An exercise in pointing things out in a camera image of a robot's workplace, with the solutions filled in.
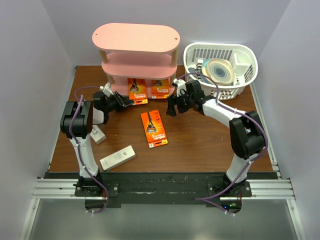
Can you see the white Harry's razor box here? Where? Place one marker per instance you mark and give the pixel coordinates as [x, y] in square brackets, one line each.
[97, 135]

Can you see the orange Gillette razor box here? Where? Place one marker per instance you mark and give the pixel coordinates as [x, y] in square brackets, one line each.
[137, 91]
[160, 89]
[154, 129]

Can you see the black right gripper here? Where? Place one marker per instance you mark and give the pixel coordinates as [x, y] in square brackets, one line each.
[172, 101]

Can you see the white plastic basket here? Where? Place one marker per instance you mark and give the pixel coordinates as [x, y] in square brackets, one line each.
[242, 59]

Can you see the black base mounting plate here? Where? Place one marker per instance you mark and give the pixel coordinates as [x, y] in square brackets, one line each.
[114, 189]

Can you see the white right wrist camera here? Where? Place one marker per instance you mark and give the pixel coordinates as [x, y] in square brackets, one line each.
[179, 88]

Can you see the grey white razor box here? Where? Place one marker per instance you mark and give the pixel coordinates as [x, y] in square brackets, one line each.
[117, 158]

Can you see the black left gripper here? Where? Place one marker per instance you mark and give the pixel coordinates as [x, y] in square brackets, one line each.
[121, 101]

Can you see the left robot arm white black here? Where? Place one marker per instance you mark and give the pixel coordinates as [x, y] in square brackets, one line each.
[77, 124]

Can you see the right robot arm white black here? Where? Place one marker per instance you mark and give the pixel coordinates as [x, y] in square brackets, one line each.
[247, 136]

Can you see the aluminium frame rail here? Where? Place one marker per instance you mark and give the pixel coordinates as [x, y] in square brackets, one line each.
[196, 144]

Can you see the pink three-tier wooden shelf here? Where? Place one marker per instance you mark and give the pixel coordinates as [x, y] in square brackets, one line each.
[141, 51]

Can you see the stack of ceramic plates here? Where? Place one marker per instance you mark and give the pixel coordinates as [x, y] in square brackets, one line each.
[219, 70]

